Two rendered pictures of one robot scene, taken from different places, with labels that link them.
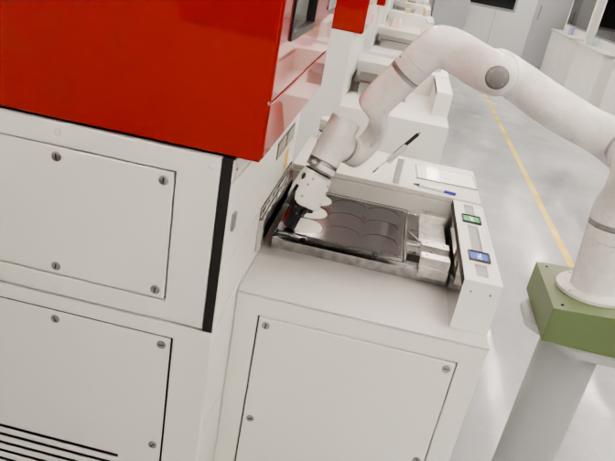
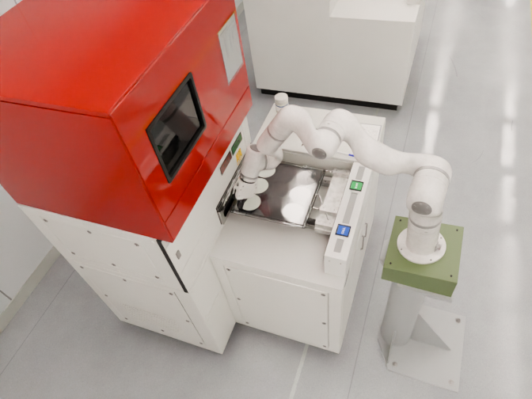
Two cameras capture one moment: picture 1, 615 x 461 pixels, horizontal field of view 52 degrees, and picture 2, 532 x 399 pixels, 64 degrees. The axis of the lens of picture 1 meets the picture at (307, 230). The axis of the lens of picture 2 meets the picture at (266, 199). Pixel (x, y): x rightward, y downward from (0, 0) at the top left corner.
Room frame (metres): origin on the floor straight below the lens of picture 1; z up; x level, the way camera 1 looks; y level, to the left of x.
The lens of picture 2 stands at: (0.43, -0.57, 2.46)
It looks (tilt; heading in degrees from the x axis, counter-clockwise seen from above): 50 degrees down; 23
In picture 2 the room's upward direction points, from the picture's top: 10 degrees counter-clockwise
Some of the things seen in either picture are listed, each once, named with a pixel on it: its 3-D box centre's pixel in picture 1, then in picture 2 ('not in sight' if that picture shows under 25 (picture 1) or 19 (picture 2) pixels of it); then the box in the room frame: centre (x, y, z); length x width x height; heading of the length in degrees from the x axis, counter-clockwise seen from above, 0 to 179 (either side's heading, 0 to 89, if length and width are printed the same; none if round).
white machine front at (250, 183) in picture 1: (264, 187); (216, 194); (1.54, 0.13, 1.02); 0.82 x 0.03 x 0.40; 175
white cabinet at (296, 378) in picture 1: (350, 348); (308, 238); (1.78, -0.22, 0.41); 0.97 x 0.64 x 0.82; 175
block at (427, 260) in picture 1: (435, 261); (324, 224); (1.55, -0.36, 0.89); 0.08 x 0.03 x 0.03; 85
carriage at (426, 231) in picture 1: (431, 247); (332, 202); (1.71, -0.37, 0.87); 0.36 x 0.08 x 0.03; 175
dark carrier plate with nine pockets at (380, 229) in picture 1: (345, 219); (279, 190); (1.71, -0.11, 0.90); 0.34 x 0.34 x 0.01; 85
